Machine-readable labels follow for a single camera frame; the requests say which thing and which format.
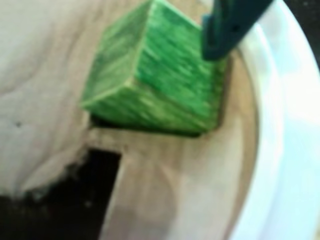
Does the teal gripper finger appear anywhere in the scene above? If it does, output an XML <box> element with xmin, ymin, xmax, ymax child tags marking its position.
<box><xmin>201</xmin><ymin>0</ymin><xmax>272</xmax><ymax>61</ymax></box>

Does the dark green wooden cube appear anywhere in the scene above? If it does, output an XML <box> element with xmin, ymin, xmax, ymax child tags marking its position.
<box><xmin>79</xmin><ymin>0</ymin><xmax>230</xmax><ymax>138</ymax></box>

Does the white round container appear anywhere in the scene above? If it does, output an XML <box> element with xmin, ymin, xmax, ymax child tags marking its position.
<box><xmin>224</xmin><ymin>0</ymin><xmax>320</xmax><ymax>240</ymax></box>

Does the cardboard insert with shape holes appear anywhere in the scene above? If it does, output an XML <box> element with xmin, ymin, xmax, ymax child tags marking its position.
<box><xmin>0</xmin><ymin>0</ymin><xmax>262</xmax><ymax>240</ymax></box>

